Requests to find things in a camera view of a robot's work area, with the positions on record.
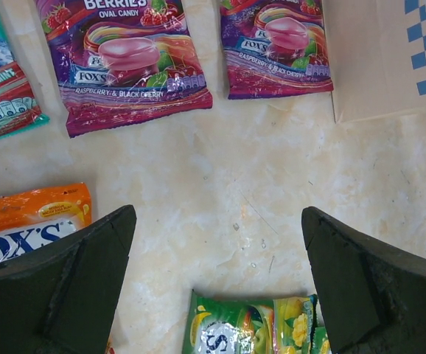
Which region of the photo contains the purple candy bag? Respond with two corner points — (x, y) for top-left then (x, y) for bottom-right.
(35, 0), (213, 137)
(220, 0), (334, 100)

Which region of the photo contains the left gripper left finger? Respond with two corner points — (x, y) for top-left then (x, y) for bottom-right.
(0, 205), (136, 353)

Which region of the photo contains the checkered paper bag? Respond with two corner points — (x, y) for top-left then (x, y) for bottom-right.
(323, 0), (426, 123)

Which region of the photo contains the green lemon candy bag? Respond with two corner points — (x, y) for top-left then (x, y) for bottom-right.
(182, 291), (318, 354)
(310, 327), (332, 354)

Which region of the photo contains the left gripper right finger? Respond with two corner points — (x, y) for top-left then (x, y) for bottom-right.
(301, 206), (426, 353)

